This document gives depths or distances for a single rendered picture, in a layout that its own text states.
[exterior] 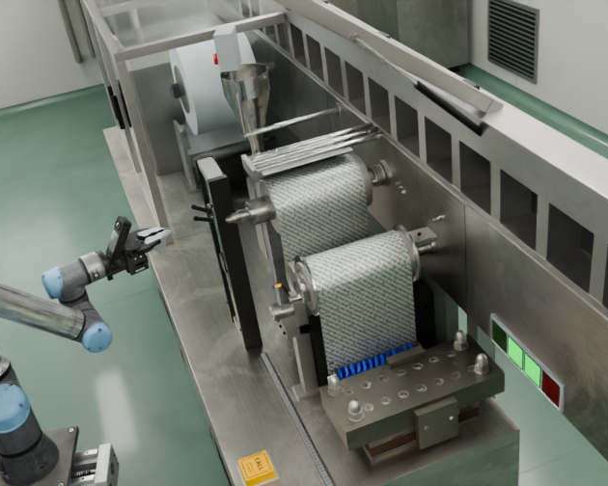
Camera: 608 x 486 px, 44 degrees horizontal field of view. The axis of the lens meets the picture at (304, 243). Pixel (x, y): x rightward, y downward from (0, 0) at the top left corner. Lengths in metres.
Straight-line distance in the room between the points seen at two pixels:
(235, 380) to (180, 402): 1.35
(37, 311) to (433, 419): 0.96
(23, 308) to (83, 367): 1.91
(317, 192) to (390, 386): 0.50
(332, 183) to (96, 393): 2.02
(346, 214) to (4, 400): 0.97
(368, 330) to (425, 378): 0.17
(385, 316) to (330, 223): 0.28
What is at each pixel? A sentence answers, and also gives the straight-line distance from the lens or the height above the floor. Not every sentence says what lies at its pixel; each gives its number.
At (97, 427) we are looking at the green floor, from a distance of 3.45.
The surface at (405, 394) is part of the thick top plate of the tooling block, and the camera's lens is 1.78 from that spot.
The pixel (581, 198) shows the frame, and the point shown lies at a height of 1.63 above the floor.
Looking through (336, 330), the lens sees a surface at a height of 1.15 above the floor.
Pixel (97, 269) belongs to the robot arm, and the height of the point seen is 1.23.
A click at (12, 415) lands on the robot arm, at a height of 1.03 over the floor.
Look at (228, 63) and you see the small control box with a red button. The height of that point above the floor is 1.63.
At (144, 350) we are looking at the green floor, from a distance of 3.76.
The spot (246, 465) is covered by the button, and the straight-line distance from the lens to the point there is 1.83.
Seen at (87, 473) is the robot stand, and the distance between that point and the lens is 2.20.
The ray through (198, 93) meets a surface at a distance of 2.54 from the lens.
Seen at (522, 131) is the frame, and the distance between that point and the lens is 1.45.
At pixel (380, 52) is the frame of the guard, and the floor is 1.83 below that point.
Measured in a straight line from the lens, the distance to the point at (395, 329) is 1.86.
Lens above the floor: 2.27
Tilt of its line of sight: 32 degrees down
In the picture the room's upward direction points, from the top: 9 degrees counter-clockwise
